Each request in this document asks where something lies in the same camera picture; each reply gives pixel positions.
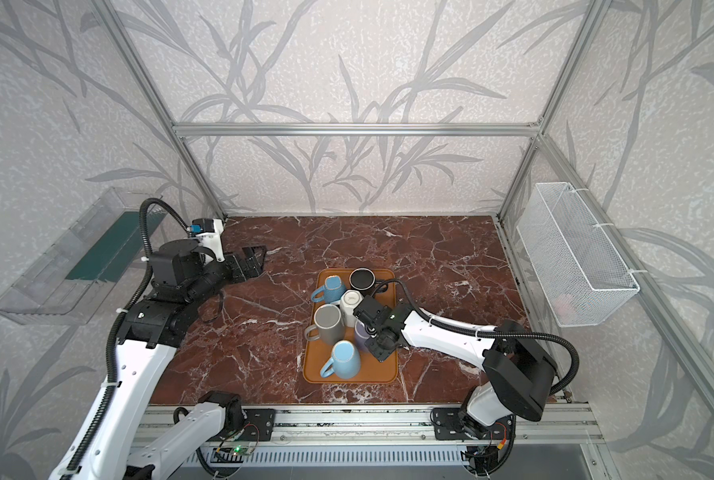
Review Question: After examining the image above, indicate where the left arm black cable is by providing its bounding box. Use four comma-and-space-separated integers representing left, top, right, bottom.
62, 197, 190, 475

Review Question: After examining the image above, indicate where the white faceted mug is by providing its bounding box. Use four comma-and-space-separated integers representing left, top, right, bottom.
339, 290, 363, 328

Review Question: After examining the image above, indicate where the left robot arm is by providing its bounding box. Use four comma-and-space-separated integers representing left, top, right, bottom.
50, 234, 267, 479

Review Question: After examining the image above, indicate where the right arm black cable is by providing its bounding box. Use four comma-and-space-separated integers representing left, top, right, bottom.
371, 278, 580, 397

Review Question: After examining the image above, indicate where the orange brown tray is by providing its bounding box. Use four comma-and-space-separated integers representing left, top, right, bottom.
302, 268, 399, 384

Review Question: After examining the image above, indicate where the lavender purple mug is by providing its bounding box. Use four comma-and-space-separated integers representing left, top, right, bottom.
354, 320, 372, 352

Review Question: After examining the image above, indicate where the black mug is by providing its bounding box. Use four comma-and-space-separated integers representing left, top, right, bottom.
349, 268, 388, 296

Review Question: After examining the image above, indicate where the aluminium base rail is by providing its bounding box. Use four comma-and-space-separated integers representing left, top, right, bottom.
95, 403, 607, 448

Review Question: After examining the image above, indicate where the grey mug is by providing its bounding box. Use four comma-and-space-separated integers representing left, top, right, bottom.
304, 304, 346, 346

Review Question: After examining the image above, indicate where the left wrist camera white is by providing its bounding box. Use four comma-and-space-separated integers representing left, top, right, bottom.
190, 218, 225, 262

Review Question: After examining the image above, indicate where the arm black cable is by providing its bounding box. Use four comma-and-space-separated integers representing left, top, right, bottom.
62, 197, 190, 475
371, 278, 580, 397

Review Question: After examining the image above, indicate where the small blue mug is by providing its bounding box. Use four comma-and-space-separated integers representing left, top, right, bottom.
311, 275, 347, 303

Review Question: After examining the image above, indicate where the white wire mesh basket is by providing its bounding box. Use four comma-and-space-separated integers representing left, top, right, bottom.
516, 182, 640, 328

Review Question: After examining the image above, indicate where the large light blue mug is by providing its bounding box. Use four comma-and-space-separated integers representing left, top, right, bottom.
320, 340, 361, 380

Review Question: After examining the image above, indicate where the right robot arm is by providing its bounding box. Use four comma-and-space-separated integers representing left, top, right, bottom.
354, 297, 580, 439

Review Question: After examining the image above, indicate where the clear plastic wall bin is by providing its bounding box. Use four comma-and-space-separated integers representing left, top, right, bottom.
0, 188, 151, 325

